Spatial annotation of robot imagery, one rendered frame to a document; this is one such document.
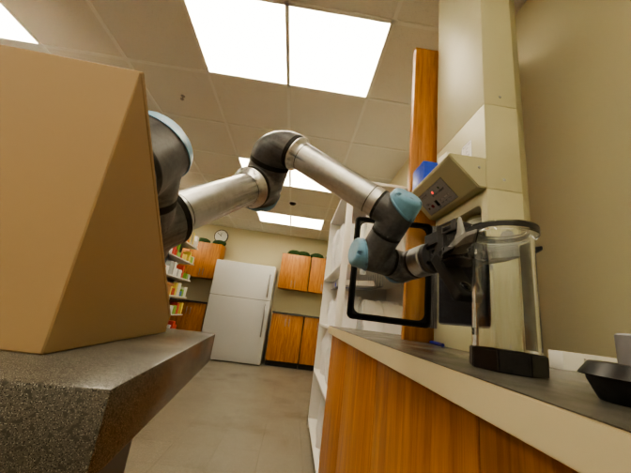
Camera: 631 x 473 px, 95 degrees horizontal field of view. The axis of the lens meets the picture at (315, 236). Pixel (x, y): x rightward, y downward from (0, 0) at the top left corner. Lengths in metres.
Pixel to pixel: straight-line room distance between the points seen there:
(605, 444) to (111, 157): 0.40
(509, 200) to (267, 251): 5.77
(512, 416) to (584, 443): 0.07
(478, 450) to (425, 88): 1.46
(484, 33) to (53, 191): 1.31
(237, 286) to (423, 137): 4.81
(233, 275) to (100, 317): 5.51
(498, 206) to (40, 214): 0.97
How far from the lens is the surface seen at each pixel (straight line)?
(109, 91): 0.30
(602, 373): 0.41
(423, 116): 1.55
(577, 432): 0.32
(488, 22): 1.42
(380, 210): 0.67
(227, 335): 5.76
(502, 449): 0.44
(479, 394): 0.41
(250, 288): 5.70
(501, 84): 1.25
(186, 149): 0.52
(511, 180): 1.06
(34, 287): 0.26
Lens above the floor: 0.98
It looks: 15 degrees up
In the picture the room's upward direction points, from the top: 7 degrees clockwise
